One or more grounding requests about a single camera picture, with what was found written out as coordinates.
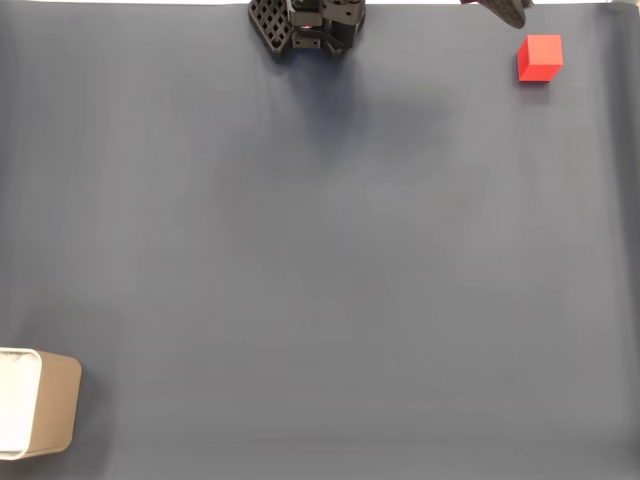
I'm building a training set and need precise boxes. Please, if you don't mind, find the red cube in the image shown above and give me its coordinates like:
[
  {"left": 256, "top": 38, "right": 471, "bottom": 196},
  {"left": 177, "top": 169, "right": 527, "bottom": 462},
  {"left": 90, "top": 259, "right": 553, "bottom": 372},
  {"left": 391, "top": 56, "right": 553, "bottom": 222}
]
[{"left": 516, "top": 34, "right": 565, "bottom": 83}]

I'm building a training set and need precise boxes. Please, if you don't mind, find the dark blue table mat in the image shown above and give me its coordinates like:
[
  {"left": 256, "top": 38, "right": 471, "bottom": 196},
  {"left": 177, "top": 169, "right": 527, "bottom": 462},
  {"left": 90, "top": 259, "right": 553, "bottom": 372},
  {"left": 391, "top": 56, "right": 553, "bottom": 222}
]
[{"left": 0, "top": 3, "right": 640, "bottom": 480}]

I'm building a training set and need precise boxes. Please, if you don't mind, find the beige rounded square box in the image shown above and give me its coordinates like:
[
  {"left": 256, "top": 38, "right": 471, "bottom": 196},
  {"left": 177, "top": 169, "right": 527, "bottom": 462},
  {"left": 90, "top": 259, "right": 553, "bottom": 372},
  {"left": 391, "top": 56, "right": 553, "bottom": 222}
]
[{"left": 0, "top": 347, "right": 83, "bottom": 461}]

